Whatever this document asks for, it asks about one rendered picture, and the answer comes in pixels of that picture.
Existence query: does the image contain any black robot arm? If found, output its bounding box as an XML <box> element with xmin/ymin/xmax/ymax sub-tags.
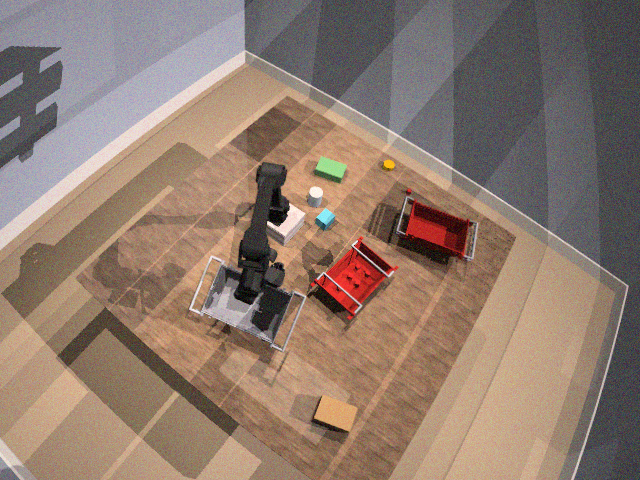
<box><xmin>237</xmin><ymin>162</ymin><xmax>290</xmax><ymax>297</ymax></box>

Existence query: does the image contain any orange rectangular block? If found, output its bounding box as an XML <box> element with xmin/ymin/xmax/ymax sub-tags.
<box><xmin>312</xmin><ymin>395</ymin><xmax>357</xmax><ymax>433</ymax></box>

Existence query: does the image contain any teal cube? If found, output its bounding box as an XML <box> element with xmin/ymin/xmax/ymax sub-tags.
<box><xmin>315</xmin><ymin>209</ymin><xmax>335</xmax><ymax>231</ymax></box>

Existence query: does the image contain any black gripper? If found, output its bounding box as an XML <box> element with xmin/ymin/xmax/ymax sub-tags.
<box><xmin>233</xmin><ymin>248</ymin><xmax>278</xmax><ymax>305</ymax></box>

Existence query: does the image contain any green block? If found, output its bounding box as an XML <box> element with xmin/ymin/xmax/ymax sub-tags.
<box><xmin>314</xmin><ymin>156</ymin><xmax>347</xmax><ymax>183</ymax></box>

